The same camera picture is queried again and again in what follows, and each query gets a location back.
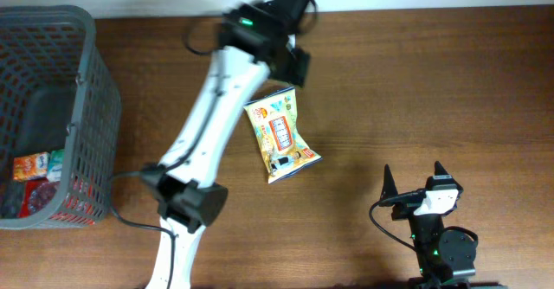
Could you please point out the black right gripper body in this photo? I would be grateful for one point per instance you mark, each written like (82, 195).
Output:
(407, 199)

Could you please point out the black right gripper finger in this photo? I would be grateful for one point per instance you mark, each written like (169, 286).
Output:
(439, 169)
(389, 191)

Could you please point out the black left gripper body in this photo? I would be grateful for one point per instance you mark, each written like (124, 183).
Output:
(299, 68)

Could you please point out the yellow wet wipes pack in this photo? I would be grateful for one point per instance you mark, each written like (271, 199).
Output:
(274, 120)

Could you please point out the teal tissue pack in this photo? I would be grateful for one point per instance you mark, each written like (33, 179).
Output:
(55, 164)

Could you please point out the orange tissue pack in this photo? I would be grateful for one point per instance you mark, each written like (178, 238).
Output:
(30, 167)

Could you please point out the red snack bag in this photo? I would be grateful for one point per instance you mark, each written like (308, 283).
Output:
(40, 192)

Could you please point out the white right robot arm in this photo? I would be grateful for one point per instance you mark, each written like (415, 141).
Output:
(445, 255)

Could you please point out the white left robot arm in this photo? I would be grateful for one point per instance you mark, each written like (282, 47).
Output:
(184, 180)

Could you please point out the grey plastic basket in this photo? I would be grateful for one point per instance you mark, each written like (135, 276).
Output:
(58, 94)

